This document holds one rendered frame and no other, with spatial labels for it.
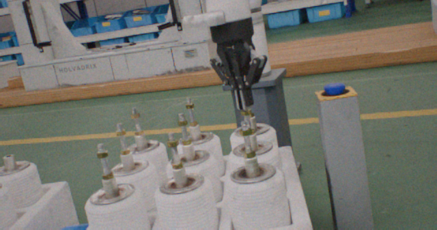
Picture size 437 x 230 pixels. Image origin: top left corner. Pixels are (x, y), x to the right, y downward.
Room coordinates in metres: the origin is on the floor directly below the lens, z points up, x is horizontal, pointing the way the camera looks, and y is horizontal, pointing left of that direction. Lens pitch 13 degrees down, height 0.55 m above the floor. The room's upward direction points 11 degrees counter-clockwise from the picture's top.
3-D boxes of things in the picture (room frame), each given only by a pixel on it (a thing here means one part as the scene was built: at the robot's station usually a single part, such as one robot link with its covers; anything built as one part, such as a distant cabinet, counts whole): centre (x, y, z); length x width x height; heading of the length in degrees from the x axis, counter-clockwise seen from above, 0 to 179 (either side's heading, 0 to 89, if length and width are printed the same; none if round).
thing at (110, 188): (0.76, 0.20, 0.26); 0.02 x 0.02 x 0.03
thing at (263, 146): (0.86, -0.05, 0.25); 0.08 x 0.08 x 0.01
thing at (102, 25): (6.48, 1.08, 0.36); 0.50 x 0.38 x 0.21; 158
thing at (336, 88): (0.91, -0.23, 0.32); 0.04 x 0.04 x 0.02
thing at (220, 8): (0.84, -0.04, 0.52); 0.11 x 0.09 x 0.06; 129
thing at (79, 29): (6.68, 1.47, 0.36); 0.50 x 0.38 x 0.21; 158
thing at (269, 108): (1.31, -0.12, 0.15); 0.15 x 0.15 x 0.30; 68
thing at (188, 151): (0.87, 0.07, 0.26); 0.02 x 0.02 x 0.03
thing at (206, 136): (0.99, 0.06, 0.25); 0.08 x 0.08 x 0.01
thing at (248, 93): (0.84, -0.06, 0.36); 0.03 x 0.01 x 0.05; 39
